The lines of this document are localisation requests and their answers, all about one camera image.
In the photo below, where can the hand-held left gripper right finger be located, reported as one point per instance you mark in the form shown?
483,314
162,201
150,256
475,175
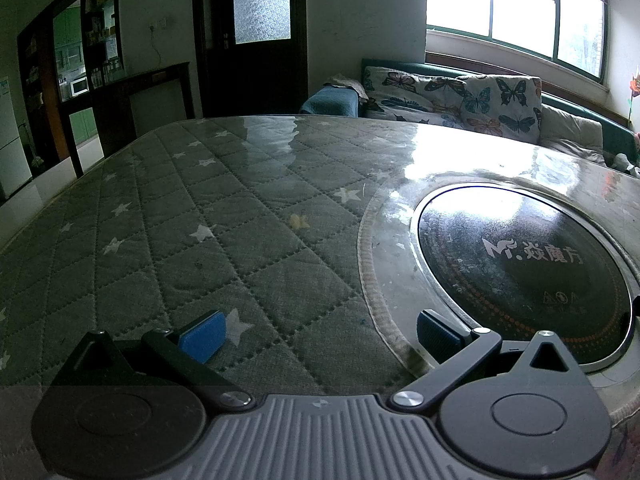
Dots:
437,335

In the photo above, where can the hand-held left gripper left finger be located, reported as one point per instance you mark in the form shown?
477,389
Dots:
202,337

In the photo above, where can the round black induction cooktop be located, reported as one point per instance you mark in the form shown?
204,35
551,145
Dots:
525,280

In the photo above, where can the dark wooden shelf cabinet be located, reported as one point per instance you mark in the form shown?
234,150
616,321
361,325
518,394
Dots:
120,105

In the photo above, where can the cream back cushion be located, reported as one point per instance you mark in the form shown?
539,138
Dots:
572,125

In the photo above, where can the grey soft toy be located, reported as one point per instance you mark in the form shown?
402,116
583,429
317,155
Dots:
625,162

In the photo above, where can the blue blanket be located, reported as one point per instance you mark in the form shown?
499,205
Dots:
330,102

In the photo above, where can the dark door with frosted glass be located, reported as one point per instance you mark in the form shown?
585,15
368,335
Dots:
250,80

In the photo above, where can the beige crumpled cloth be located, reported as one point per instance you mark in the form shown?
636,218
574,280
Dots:
347,84

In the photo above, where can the teal corner sofa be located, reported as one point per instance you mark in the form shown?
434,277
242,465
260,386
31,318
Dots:
617,135

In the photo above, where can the white refrigerator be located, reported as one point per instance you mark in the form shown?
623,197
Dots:
12,145

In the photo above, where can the white microwave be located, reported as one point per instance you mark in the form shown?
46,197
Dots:
79,86

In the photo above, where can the colourful pinwheel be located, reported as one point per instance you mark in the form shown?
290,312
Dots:
635,87

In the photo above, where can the shelf bottles and jars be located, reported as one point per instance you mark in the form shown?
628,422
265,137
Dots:
105,35

